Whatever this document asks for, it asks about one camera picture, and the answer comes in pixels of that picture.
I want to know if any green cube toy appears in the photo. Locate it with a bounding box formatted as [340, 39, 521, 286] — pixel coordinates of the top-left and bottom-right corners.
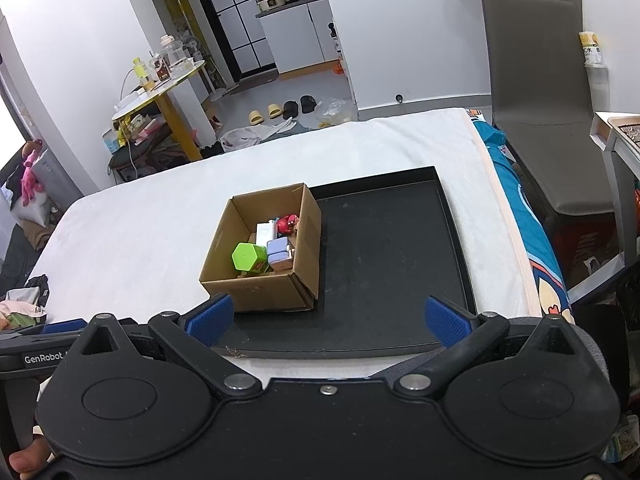
[231, 243, 270, 274]

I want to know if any brown cardboard box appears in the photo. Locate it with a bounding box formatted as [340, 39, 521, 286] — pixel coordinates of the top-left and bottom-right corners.
[200, 183, 321, 312]

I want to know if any cream white cube toy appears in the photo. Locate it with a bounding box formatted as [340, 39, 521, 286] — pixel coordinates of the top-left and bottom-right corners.
[267, 237, 295, 272]

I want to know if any white wall charger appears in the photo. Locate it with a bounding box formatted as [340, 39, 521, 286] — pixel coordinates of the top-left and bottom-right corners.
[255, 220, 278, 247]

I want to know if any blue red beer mug figurine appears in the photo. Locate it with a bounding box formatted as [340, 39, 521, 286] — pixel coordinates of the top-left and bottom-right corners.
[276, 214, 299, 236]

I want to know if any person's left hand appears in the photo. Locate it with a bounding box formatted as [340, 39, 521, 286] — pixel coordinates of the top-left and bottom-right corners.
[9, 434, 52, 480]

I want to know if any blue cartoon bedsheet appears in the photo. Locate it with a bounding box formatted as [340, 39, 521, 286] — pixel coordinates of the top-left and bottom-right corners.
[472, 118, 575, 323]

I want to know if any black rectangular tray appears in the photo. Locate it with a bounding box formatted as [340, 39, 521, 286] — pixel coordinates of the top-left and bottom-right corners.
[216, 167, 475, 359]

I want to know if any pink plush toy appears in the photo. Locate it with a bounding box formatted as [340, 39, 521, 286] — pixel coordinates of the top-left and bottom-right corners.
[21, 139, 44, 206]

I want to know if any white plastic bag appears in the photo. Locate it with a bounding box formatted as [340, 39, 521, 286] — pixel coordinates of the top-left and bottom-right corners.
[219, 120, 308, 153]

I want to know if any yellow white side table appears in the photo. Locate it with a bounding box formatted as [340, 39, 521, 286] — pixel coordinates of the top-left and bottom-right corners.
[111, 61, 205, 162]

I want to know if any left yellow slipper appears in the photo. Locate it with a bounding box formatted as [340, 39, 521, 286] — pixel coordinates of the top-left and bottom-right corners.
[248, 110, 264, 126]

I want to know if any yellow slipper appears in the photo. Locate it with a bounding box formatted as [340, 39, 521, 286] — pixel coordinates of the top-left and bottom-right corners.
[268, 103, 282, 119]
[248, 110, 264, 126]

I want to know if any right yellow slipper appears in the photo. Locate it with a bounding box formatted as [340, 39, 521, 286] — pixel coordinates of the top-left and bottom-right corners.
[268, 103, 282, 119]

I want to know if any grey chair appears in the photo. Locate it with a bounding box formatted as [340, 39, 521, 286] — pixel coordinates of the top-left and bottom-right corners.
[482, 0, 613, 217]

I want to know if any left black slipper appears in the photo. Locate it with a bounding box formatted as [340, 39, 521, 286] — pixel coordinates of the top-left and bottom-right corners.
[282, 101, 299, 120]

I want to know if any black slipper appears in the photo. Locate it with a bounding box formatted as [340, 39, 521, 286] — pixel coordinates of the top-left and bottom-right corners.
[282, 101, 299, 120]
[299, 94, 317, 114]

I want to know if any white side shelf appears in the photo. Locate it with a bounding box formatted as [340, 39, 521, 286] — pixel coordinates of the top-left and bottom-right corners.
[590, 112, 639, 268]

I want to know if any clear plastic bag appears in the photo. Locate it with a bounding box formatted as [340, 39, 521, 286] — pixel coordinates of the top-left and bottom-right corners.
[314, 99, 358, 128]

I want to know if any right black slipper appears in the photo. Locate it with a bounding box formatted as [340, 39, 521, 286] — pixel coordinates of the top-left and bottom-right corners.
[299, 94, 317, 114]

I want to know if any yellow green bottle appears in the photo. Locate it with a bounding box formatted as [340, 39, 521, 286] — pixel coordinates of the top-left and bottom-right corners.
[132, 58, 155, 92]

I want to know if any white kitchen cabinet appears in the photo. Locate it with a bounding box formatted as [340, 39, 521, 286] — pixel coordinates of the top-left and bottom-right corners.
[257, 0, 338, 74]

